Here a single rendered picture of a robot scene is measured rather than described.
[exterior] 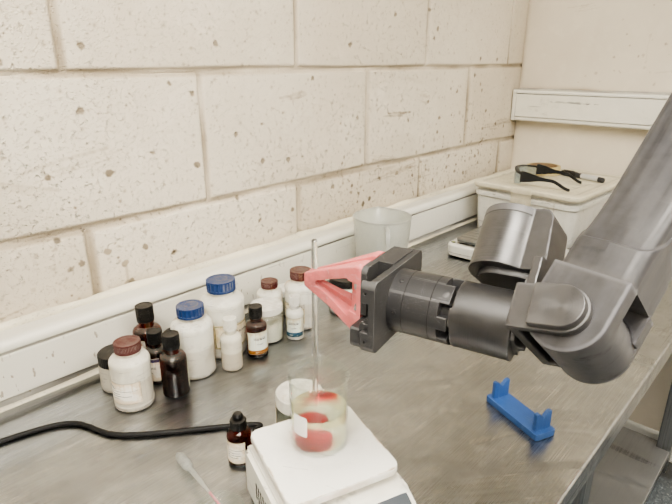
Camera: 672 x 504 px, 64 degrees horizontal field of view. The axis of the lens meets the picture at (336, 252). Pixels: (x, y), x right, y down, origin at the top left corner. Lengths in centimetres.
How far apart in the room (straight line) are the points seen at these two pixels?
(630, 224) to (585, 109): 139
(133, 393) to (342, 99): 74
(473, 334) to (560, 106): 145
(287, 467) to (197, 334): 33
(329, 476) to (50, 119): 61
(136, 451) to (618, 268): 59
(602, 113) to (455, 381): 113
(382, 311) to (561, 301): 15
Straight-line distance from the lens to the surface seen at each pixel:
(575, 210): 148
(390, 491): 58
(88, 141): 89
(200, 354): 86
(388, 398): 82
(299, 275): 96
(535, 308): 40
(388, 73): 134
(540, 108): 187
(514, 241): 46
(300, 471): 57
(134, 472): 74
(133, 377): 81
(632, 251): 42
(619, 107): 179
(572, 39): 189
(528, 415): 81
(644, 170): 47
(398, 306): 46
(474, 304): 44
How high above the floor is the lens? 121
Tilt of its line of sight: 20 degrees down
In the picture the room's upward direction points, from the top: straight up
